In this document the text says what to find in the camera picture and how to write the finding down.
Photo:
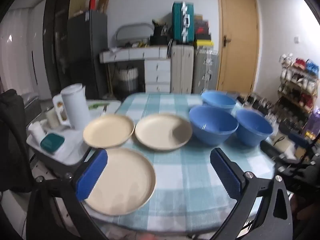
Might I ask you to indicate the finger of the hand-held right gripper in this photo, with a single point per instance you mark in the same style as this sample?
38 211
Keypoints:
268 150

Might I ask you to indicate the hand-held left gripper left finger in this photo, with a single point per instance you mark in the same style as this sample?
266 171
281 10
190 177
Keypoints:
91 177

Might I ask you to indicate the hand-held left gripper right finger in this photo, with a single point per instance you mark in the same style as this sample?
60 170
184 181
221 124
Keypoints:
225 175

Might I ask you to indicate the blue bowl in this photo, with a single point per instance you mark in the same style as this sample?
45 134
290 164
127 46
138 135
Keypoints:
252 132
217 100
212 130

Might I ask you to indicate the beige round plate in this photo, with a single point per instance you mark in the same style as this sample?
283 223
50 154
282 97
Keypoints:
108 131
160 130
125 180

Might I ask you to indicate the teal white checked tablecloth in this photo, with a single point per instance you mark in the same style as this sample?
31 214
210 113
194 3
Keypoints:
190 170

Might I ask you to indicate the white tray cart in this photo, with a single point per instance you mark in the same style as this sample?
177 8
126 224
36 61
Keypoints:
62 155

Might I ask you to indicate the row of shoes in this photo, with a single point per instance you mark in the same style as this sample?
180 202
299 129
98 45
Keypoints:
257 105

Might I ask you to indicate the purple bag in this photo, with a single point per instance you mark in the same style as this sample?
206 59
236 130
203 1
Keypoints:
313 126

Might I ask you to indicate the teal lidded container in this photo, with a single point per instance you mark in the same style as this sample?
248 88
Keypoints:
51 143

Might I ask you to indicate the cream jar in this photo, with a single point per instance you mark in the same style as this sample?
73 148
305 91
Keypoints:
53 118

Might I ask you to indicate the white cup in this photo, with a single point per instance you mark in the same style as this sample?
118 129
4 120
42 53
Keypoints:
36 132

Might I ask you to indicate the shoe rack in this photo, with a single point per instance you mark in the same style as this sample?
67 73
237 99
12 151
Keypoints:
298 85

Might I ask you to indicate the white pitcher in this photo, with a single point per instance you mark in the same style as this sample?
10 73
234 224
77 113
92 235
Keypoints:
73 107

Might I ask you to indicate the green packet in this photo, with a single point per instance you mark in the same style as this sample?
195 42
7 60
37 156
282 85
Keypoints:
97 105

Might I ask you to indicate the black jacket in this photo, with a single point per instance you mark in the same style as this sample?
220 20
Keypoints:
12 142

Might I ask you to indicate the grey suitcase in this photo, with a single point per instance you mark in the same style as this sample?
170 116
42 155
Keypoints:
206 71

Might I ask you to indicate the grey woven basket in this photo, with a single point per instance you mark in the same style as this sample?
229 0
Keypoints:
127 80

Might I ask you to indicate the wooden door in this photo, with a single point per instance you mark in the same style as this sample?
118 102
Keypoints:
237 42

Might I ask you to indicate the beige suitcase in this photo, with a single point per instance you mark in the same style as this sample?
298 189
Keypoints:
182 68

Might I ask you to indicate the white drawer cabinet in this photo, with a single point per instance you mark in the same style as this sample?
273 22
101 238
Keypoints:
157 73

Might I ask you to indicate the dark refrigerator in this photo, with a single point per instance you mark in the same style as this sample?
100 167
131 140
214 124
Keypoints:
87 55

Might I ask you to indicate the white desk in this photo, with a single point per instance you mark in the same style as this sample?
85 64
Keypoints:
132 53

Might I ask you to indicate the stack of dark boxes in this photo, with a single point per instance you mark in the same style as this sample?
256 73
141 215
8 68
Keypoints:
203 31

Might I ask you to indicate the white wardrobe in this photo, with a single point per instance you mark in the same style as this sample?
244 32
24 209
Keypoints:
20 55

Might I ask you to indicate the oval mirror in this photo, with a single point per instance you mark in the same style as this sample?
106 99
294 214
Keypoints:
132 32

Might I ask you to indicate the teal suitcase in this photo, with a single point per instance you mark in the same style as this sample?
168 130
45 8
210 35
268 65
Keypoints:
182 21

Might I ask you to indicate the black bag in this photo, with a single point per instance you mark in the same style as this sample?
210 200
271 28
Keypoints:
160 33

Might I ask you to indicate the red box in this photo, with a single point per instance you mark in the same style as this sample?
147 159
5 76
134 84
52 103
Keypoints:
92 3

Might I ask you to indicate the brown cardboard box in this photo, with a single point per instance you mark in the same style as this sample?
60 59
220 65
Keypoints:
103 3

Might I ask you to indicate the wall switch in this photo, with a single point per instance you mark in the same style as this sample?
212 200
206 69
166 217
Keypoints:
296 39

